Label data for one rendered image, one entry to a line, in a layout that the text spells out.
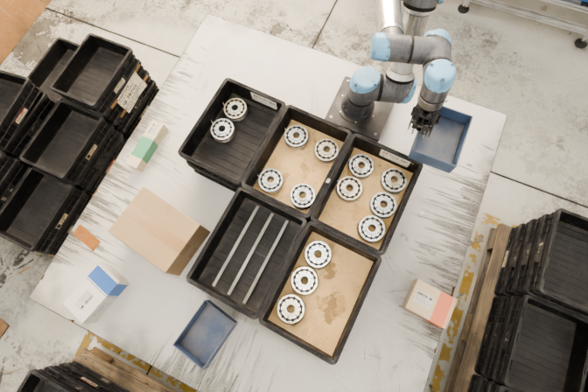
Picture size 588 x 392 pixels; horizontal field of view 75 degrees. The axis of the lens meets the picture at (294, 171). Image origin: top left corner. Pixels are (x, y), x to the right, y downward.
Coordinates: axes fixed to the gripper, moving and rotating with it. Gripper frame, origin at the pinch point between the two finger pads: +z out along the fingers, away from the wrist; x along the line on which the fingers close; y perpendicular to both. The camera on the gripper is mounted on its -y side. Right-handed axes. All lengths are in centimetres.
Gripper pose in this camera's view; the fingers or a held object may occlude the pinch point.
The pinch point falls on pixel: (421, 127)
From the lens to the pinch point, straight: 139.2
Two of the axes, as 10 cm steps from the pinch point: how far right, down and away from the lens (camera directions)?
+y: -4.3, 8.6, -2.7
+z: 1.3, 3.6, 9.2
